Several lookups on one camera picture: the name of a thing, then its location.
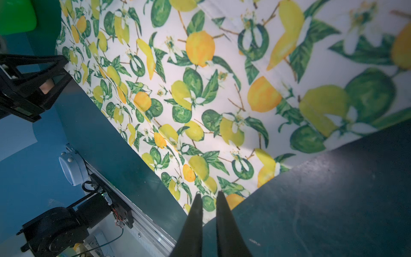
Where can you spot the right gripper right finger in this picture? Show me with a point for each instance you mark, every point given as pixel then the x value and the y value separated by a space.
pixel 229 240

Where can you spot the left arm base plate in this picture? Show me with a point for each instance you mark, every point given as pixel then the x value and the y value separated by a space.
pixel 112 202

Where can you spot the lemon print skirt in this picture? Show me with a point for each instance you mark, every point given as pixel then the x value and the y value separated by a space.
pixel 227 95

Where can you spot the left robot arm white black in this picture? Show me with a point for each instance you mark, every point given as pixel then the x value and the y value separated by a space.
pixel 49 234

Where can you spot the white square clock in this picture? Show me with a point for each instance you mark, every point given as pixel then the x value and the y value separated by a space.
pixel 74 168

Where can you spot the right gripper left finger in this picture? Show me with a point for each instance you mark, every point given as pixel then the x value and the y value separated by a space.
pixel 189 243

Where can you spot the green plastic basket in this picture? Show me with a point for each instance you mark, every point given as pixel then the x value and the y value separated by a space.
pixel 17 16

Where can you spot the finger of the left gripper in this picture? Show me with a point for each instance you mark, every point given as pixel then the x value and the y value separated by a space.
pixel 28 95

